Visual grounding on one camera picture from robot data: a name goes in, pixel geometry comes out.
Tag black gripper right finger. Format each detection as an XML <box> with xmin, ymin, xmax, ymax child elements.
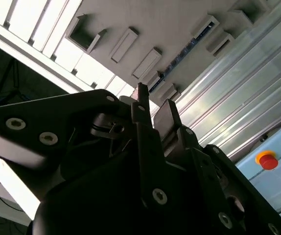
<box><xmin>154</xmin><ymin>99</ymin><xmax>281</xmax><ymax>235</ymax></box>

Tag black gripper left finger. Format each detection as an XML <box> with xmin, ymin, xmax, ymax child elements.
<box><xmin>0</xmin><ymin>83</ymin><xmax>175</xmax><ymax>221</ymax></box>

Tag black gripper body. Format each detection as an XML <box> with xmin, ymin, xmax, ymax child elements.
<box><xmin>27</xmin><ymin>155</ymin><xmax>219</xmax><ymax>235</ymax></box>

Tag RAM stick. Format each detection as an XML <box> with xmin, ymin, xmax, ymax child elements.
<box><xmin>149</xmin><ymin>21</ymin><xmax>217</xmax><ymax>94</ymax></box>

